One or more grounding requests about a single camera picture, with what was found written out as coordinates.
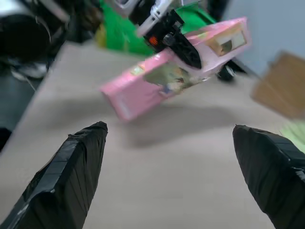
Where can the pink picture-printed carton box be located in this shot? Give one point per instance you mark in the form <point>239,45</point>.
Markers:
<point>133,95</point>

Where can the green basket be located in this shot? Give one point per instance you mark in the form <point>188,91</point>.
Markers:
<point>119,31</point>

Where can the black rounded object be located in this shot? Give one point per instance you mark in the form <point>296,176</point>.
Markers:
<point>23,40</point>

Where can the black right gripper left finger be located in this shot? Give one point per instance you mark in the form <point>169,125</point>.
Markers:
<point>64,186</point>

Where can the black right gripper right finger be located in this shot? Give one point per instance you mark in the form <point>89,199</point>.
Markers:
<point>269,171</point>

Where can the light green packet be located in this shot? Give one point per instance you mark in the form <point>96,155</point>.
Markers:
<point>295,136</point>

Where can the brown cardboard box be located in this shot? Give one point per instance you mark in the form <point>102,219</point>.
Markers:
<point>281,86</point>

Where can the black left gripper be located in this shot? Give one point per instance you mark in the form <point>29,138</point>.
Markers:
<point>164,31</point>

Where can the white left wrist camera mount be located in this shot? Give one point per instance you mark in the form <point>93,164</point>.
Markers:
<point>150,20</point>

